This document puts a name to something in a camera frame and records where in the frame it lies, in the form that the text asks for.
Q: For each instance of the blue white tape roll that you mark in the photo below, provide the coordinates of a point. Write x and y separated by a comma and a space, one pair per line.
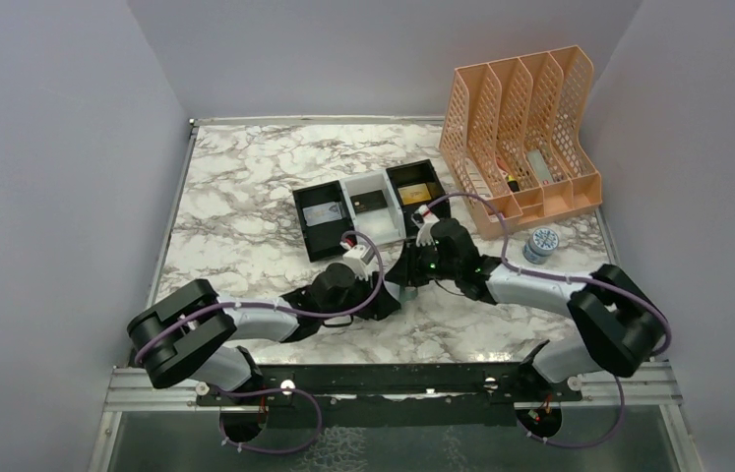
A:
540, 245

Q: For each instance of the gold card in tray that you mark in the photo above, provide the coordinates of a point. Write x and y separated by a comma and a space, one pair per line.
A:
414, 194

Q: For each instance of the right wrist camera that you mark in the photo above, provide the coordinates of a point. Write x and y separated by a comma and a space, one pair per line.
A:
425, 220

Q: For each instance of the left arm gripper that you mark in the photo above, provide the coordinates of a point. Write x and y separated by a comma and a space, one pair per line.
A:
384, 306

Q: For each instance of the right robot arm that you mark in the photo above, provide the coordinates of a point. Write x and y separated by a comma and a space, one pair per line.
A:
617, 327

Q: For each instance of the black tray left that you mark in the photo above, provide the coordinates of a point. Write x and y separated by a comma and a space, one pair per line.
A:
323, 241

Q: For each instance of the grey item in organizer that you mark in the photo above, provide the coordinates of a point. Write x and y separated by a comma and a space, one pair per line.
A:
540, 168

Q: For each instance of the yellow marker in organizer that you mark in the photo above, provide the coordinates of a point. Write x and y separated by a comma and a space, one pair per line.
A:
512, 182

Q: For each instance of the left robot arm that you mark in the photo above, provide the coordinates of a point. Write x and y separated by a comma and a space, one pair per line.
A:
183, 336

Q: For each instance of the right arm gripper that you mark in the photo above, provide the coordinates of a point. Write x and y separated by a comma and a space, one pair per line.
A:
405, 269

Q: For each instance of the white tray middle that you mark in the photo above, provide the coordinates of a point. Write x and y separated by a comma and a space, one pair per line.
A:
384, 226

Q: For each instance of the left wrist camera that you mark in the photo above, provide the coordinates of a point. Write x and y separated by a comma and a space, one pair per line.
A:
359, 258

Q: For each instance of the orange file organizer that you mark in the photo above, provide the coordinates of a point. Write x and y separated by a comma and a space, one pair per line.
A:
500, 110

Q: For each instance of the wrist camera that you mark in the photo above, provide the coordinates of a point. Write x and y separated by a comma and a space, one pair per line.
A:
425, 220
359, 258

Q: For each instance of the black card in tray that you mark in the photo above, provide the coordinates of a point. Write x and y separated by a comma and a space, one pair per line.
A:
370, 201

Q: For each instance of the black tray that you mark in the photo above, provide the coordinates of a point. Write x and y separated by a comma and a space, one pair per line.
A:
323, 241
422, 171

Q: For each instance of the black tray right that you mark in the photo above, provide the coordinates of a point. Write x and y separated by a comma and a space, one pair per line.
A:
422, 171

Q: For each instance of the black mounting rail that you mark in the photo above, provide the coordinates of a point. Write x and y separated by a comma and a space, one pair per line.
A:
278, 385

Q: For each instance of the green card holder wallet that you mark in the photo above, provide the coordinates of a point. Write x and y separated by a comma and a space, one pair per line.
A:
407, 294

